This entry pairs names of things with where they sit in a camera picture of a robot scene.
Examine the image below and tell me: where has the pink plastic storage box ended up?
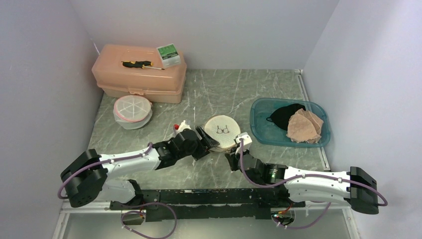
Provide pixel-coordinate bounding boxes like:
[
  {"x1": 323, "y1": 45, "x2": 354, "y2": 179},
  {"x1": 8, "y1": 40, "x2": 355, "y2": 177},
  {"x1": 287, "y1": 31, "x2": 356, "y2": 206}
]
[{"x1": 92, "y1": 44, "x2": 187, "y2": 104}]

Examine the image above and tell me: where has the beige bra in basin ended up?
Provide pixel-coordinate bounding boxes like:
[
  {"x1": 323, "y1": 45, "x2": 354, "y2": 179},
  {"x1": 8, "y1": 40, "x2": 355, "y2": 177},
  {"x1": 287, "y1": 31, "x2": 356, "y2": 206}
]
[{"x1": 287, "y1": 109, "x2": 324, "y2": 144}]

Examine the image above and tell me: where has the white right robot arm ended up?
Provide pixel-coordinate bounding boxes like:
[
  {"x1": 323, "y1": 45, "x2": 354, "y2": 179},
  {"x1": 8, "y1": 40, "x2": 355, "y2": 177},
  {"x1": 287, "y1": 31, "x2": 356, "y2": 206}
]
[{"x1": 225, "y1": 148, "x2": 387, "y2": 215}]

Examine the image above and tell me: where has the pink rimmed mesh laundry bag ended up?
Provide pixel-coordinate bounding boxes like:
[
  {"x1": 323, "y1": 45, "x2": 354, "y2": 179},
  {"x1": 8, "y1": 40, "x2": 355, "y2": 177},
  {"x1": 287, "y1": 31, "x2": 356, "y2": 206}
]
[{"x1": 113, "y1": 95, "x2": 152, "y2": 130}]

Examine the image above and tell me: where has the beige mesh laundry bag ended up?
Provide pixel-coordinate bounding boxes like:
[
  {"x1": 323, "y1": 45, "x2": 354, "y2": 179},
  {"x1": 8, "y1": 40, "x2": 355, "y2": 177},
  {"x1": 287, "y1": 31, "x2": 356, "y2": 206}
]
[{"x1": 203, "y1": 115, "x2": 241, "y2": 152}]

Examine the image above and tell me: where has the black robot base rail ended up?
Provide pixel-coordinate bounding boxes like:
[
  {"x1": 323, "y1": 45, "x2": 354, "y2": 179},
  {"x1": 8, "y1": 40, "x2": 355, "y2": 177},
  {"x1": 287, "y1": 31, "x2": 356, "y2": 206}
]
[{"x1": 109, "y1": 188, "x2": 305, "y2": 222}]

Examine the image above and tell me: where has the black yellow screwdriver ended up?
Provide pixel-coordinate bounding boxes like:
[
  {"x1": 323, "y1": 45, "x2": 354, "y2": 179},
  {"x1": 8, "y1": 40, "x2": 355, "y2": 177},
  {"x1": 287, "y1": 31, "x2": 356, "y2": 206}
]
[{"x1": 122, "y1": 61, "x2": 164, "y2": 70}]

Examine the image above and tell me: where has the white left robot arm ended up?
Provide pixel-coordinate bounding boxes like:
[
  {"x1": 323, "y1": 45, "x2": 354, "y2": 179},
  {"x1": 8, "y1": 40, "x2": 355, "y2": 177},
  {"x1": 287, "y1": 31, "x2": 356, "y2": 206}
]
[{"x1": 57, "y1": 126, "x2": 220, "y2": 209}]

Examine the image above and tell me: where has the black bra in basin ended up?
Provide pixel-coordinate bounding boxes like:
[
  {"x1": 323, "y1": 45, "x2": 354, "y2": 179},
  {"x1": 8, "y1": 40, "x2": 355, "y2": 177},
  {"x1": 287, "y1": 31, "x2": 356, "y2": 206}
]
[{"x1": 266, "y1": 104, "x2": 306, "y2": 130}]

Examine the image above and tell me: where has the teal plastic basin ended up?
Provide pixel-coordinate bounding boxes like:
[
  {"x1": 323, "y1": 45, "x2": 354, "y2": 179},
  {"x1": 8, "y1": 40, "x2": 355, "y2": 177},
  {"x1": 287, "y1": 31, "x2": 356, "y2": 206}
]
[{"x1": 249, "y1": 98, "x2": 331, "y2": 148}]

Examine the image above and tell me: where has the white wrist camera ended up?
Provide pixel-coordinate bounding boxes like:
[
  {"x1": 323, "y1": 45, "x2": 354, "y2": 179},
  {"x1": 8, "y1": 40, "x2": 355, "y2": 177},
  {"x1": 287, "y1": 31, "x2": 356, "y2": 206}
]
[
  {"x1": 235, "y1": 132, "x2": 252, "y2": 153},
  {"x1": 173, "y1": 120, "x2": 192, "y2": 134}
]

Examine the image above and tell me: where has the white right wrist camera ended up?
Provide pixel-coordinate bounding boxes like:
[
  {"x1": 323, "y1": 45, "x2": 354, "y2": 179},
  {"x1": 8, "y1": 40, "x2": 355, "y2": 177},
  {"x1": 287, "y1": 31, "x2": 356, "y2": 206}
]
[{"x1": 235, "y1": 132, "x2": 252, "y2": 153}]

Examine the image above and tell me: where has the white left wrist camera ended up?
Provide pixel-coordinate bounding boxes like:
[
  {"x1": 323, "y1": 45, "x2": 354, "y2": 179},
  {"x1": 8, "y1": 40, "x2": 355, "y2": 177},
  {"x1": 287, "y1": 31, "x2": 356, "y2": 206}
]
[{"x1": 173, "y1": 120, "x2": 192, "y2": 134}]

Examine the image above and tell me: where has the small green white box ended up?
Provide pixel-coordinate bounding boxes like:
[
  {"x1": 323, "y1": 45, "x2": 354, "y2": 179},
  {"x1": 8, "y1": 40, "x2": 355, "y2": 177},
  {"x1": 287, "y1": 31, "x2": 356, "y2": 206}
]
[{"x1": 156, "y1": 44, "x2": 182, "y2": 69}]

